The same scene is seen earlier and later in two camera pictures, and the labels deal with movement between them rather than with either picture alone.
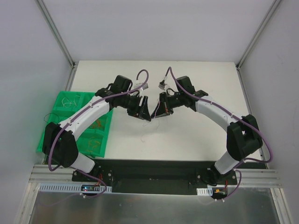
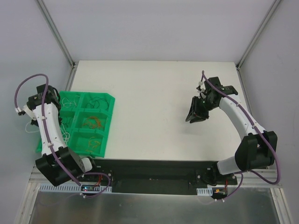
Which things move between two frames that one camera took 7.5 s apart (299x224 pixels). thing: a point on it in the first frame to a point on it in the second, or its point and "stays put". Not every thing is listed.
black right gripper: x=164 y=105 to x=199 y=108
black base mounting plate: x=157 y=176 stays put
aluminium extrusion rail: x=47 y=174 stays put
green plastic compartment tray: x=92 y=141 stays put
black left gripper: x=138 y=107 to x=60 y=120
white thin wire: x=158 y=122 to x=38 y=130
